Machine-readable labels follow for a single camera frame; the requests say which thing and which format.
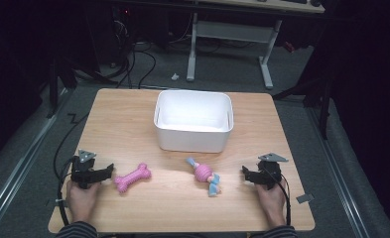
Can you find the person's left hand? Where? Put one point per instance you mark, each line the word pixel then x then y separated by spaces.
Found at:
pixel 81 201

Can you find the white plastic bin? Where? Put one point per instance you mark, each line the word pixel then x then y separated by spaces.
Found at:
pixel 193 124

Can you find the black stand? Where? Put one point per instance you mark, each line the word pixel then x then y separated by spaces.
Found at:
pixel 54 86
pixel 323 105

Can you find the pink bone chew toy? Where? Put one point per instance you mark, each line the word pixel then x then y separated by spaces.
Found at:
pixel 133 178

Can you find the person's right hand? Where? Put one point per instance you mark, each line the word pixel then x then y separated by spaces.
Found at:
pixel 272 205

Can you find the metal floor rail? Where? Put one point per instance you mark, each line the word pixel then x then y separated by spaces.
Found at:
pixel 338 172
pixel 20 158

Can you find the dark computer tower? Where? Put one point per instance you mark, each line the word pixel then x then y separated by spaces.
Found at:
pixel 120 33

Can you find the red object on floor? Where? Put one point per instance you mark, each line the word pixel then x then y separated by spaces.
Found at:
pixel 289 46

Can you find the pink and blue doll toy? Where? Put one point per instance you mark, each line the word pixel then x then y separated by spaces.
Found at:
pixel 205 175

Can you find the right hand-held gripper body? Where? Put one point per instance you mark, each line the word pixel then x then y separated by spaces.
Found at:
pixel 268 173

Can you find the white scrap on floor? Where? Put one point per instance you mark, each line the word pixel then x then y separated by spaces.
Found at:
pixel 175 76

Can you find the white-legged background desk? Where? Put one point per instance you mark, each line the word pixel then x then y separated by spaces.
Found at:
pixel 235 31

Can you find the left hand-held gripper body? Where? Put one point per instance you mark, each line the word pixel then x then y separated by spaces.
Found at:
pixel 83 172

